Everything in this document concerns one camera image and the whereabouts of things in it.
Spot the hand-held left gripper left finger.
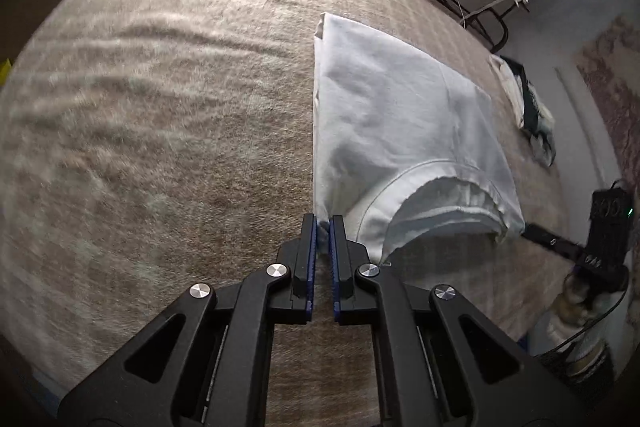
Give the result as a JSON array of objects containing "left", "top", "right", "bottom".
[{"left": 57, "top": 213, "right": 319, "bottom": 427}]

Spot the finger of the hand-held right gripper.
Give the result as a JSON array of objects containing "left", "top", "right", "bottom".
[{"left": 522, "top": 223, "right": 583, "bottom": 264}]

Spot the white t-shirt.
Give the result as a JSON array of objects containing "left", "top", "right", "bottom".
[{"left": 311, "top": 12, "right": 526, "bottom": 265}]

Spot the white lamp cable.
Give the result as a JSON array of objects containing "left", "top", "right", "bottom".
[{"left": 459, "top": 0, "right": 516, "bottom": 28}]

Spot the person's right hand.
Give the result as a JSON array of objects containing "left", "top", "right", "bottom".
[{"left": 561, "top": 274, "right": 603, "bottom": 323}]

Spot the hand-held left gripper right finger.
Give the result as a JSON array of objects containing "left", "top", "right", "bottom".
[{"left": 328, "top": 214, "right": 583, "bottom": 427}]

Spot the landscape wall poster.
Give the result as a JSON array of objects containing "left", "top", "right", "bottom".
[{"left": 575, "top": 14, "right": 640, "bottom": 198}]

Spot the white folded garment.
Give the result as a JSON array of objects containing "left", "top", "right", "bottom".
[{"left": 489, "top": 54, "right": 526, "bottom": 130}]

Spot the dark green folded garment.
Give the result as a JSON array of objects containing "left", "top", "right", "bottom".
[{"left": 502, "top": 59, "right": 557, "bottom": 166}]

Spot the black metal chair frame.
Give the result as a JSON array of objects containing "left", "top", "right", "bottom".
[{"left": 472, "top": 4, "right": 510, "bottom": 52}]

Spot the beige plaid blanket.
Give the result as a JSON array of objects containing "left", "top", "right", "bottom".
[{"left": 0, "top": 0, "right": 576, "bottom": 427}]

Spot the person's right forearm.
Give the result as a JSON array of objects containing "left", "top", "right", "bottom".
[{"left": 542, "top": 307, "right": 618, "bottom": 380}]

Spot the black cable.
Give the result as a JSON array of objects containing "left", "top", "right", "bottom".
[{"left": 540, "top": 291, "right": 631, "bottom": 358}]

